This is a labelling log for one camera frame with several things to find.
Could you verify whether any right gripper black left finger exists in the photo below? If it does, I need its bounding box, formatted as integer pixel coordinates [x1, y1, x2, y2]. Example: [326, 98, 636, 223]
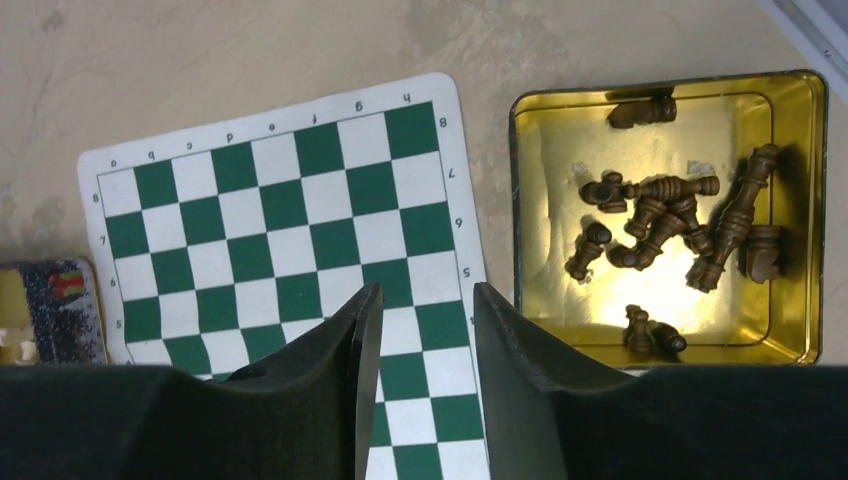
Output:
[1, 283, 384, 479]

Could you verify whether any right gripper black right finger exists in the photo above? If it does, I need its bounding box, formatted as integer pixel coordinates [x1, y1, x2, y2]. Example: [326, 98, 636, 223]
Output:
[474, 282, 847, 479]

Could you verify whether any dark wooden pawn piece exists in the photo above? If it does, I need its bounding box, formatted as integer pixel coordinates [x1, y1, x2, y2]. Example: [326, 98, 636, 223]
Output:
[652, 322, 688, 356]
[624, 305, 654, 357]
[579, 171, 627, 214]
[624, 197, 667, 240]
[565, 221, 612, 281]

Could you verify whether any dark wooden knight piece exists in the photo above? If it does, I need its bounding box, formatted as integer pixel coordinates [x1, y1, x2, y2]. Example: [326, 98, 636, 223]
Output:
[607, 97, 677, 129]

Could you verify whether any green white chess board mat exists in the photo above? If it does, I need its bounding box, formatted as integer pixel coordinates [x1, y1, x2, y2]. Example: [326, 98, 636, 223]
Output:
[77, 73, 489, 479]

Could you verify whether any gold tin with dark pieces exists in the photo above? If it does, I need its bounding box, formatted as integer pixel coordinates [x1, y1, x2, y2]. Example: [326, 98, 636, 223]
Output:
[509, 70, 828, 370]

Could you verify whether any gold tin with light pieces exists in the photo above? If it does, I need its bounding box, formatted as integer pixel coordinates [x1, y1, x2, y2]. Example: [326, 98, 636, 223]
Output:
[1, 257, 110, 366]

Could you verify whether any dark wooden rook piece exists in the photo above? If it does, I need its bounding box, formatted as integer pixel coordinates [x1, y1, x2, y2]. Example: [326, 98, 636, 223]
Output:
[740, 225, 781, 284]

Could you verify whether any dark wooden bishop piece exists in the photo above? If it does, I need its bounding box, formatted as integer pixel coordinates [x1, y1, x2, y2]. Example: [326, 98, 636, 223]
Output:
[667, 195, 714, 257]
[622, 175, 721, 202]

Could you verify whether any dark wooden king piece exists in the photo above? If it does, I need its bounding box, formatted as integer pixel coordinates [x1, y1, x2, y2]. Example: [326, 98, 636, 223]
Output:
[689, 143, 779, 293]

